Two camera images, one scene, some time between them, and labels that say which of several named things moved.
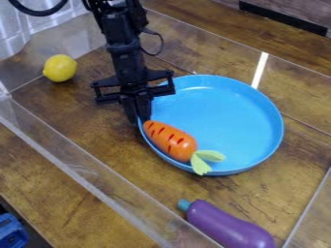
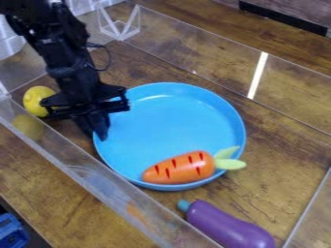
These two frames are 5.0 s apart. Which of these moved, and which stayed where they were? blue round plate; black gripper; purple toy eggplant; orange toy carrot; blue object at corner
Moved: black gripper; orange toy carrot; blue round plate
Stayed: blue object at corner; purple toy eggplant
